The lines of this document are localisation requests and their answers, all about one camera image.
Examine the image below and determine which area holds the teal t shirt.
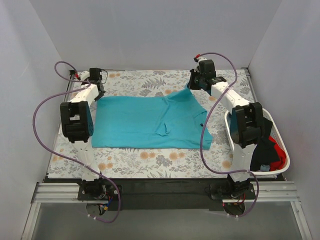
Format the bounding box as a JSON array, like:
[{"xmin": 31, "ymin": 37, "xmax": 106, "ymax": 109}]
[{"xmin": 91, "ymin": 88, "xmax": 213, "ymax": 150}]

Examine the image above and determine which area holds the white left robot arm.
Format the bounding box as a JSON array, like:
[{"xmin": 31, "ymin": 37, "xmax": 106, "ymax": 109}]
[{"xmin": 60, "ymin": 68, "xmax": 105, "ymax": 182}]

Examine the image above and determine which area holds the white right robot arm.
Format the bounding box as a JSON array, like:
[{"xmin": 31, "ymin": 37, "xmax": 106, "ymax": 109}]
[{"xmin": 187, "ymin": 55, "xmax": 265, "ymax": 199}]

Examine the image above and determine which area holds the white laundry basket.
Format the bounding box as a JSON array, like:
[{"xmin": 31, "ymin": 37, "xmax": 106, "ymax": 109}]
[{"xmin": 224, "ymin": 108, "xmax": 291, "ymax": 176}]

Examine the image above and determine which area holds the floral table cloth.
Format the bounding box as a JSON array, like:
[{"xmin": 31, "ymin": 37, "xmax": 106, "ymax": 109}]
[{"xmin": 47, "ymin": 69, "xmax": 258, "ymax": 179}]

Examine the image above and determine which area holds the black t shirt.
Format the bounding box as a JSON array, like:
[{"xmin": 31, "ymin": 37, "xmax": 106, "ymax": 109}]
[{"xmin": 250, "ymin": 117, "xmax": 280, "ymax": 172}]

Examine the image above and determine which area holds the red t shirt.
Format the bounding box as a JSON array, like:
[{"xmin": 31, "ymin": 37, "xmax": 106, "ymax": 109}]
[{"xmin": 268, "ymin": 136, "xmax": 287, "ymax": 172}]

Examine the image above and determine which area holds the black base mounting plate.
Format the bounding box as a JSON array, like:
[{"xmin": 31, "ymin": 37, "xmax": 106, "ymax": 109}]
[{"xmin": 77, "ymin": 178, "xmax": 256, "ymax": 211}]

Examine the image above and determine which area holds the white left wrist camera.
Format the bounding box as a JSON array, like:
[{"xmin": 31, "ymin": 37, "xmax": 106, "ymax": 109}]
[{"xmin": 75, "ymin": 70, "xmax": 90, "ymax": 81}]

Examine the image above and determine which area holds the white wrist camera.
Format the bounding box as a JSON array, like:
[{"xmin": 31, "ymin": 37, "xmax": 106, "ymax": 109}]
[
  {"xmin": 193, "ymin": 54, "xmax": 207, "ymax": 66},
  {"xmin": 75, "ymin": 70, "xmax": 90, "ymax": 81}
]

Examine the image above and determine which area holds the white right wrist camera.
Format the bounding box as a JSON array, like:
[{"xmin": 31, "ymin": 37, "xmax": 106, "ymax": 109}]
[{"xmin": 193, "ymin": 54, "xmax": 207, "ymax": 66}]

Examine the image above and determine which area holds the aluminium front rail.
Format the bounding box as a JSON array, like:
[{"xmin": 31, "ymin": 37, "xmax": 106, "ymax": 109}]
[{"xmin": 21, "ymin": 181, "xmax": 312, "ymax": 240}]

